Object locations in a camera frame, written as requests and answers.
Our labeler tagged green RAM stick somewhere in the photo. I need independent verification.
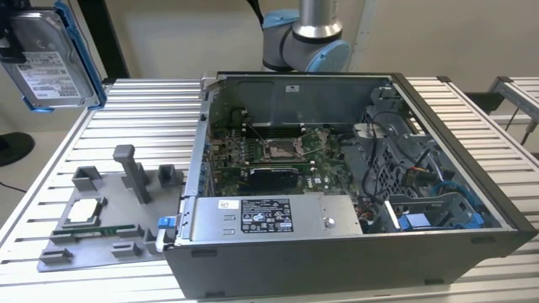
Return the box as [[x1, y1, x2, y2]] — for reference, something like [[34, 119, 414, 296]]
[[52, 223, 136, 237]]

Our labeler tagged silver power supply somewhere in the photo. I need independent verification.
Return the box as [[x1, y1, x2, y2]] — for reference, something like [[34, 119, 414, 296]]
[[188, 194, 366, 243]]

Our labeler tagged black metal post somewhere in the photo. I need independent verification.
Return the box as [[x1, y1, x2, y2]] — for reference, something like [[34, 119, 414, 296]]
[[76, 0, 132, 80]]

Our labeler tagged silver CPU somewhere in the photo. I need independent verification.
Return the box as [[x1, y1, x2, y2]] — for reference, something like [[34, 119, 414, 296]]
[[67, 199, 104, 223]]

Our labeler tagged black round stand foot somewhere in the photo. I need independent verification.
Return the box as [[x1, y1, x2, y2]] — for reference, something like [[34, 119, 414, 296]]
[[0, 131, 36, 167]]

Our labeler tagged blue wire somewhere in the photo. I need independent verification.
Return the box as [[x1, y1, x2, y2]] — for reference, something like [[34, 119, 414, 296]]
[[430, 180, 482, 219]]

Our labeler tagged black open PC case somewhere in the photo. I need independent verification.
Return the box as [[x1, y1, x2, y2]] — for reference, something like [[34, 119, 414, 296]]
[[155, 71, 539, 300]]

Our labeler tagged green motherboard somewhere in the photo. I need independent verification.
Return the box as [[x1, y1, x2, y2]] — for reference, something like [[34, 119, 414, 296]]
[[205, 122, 361, 197]]

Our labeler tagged silver disk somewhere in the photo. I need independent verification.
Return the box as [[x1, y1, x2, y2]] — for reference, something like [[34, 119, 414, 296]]
[[0, 0, 108, 113]]

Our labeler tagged aluminium side table frame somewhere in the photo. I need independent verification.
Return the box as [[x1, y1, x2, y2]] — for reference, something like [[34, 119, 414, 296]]
[[487, 75, 539, 127]]

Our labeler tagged CPU socket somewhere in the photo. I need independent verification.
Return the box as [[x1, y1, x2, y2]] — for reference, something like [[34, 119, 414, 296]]
[[262, 138, 303, 161]]

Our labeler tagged locking lever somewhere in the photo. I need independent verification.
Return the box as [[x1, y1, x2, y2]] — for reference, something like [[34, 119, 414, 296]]
[[247, 123, 269, 142]]

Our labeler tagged blue carrier in bay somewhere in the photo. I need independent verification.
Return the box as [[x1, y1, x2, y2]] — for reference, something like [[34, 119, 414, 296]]
[[397, 213, 435, 232]]

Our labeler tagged black graphics card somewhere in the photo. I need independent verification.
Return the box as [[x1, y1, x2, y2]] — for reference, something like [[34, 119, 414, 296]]
[[246, 167, 301, 194]]

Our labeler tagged grey plastic parts rack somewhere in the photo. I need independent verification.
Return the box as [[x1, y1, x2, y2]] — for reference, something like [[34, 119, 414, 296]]
[[36, 144, 187, 273]]

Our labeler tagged black box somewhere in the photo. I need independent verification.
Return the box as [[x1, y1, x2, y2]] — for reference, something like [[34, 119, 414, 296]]
[[465, 91, 506, 114]]

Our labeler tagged black arm strap cable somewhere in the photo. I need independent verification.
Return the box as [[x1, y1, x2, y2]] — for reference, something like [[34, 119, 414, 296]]
[[246, 0, 267, 23]]

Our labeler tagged thin black floor cable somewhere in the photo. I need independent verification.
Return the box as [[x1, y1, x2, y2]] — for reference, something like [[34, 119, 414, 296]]
[[0, 181, 28, 193]]

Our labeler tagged grey metal disk bay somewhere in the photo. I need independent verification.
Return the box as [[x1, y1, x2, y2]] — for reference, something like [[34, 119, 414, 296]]
[[339, 85, 506, 235]]

